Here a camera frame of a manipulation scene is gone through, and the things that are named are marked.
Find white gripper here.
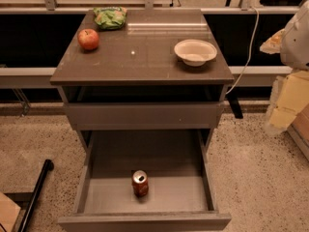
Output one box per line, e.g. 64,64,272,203
260,29,309,135

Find red coke can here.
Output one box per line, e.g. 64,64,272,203
131,170,149,197

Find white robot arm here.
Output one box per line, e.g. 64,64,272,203
260,2,309,135

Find grey drawer cabinet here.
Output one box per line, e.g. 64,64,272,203
49,8,236,232

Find open grey middle drawer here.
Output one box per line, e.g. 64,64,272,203
57,128,233,232

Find cardboard box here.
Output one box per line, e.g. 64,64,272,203
288,104,309,161

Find white paper bowl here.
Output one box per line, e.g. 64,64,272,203
174,40,217,67

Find green chip bag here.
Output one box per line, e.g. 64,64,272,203
94,7,127,30

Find red apple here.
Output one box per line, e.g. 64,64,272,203
77,29,99,50

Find black metal leg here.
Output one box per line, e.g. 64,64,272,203
17,159,54,232

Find white cable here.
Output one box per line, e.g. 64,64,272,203
225,6,261,96

